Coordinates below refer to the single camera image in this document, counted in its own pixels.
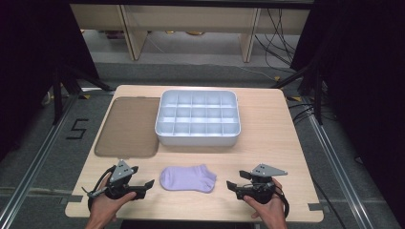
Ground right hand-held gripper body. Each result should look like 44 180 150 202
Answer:
237 163 288 205

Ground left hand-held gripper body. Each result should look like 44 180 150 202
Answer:
104 159 143 201

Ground light purple ankle sock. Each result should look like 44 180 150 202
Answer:
160 164 218 194

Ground white compartment storage box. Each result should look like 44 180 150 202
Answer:
154 89 242 147

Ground person's right hand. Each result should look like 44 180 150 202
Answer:
243 177 288 224

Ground person's left hand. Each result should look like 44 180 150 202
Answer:
88 173 138 224

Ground translucent brown lid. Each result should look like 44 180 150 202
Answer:
94 96 161 159

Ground black metal stand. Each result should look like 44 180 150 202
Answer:
52 62 113 126
270 62 325 126

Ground black curtain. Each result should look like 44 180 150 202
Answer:
289 0 405 220
0 0 100 161

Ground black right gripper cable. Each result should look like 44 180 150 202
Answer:
272 181 291 219

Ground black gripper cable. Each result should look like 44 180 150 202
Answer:
272 181 291 219
81 165 117 212

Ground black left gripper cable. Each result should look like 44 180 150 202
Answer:
81 165 117 212

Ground black floor cables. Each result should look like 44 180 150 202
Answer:
287 100 320 126

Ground aluminium floor rail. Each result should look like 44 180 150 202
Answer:
306 111 380 229
0 94 80 229

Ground bundle of black cables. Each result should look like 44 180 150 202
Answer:
253 9 302 69

